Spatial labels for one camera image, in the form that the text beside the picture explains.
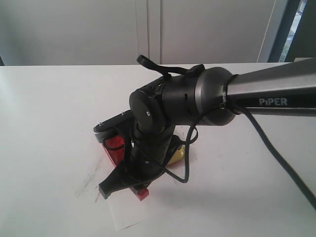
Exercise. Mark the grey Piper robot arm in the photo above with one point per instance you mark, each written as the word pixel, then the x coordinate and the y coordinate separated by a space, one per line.
pixel 192 97

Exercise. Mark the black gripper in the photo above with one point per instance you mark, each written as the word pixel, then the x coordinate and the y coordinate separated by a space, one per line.
pixel 144 163

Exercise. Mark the red plastic stamp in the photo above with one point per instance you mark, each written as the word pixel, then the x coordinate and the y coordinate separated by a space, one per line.
pixel 141 194

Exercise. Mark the red ink paste tin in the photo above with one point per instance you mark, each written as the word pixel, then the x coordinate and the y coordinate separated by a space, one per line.
pixel 114 147

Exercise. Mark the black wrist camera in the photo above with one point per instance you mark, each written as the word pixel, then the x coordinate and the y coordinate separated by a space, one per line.
pixel 117 125

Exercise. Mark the gold tin lid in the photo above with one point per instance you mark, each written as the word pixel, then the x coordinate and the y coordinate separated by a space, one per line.
pixel 178 156

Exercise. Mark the white paper sheet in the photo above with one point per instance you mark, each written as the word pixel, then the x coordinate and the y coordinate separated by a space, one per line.
pixel 127 209

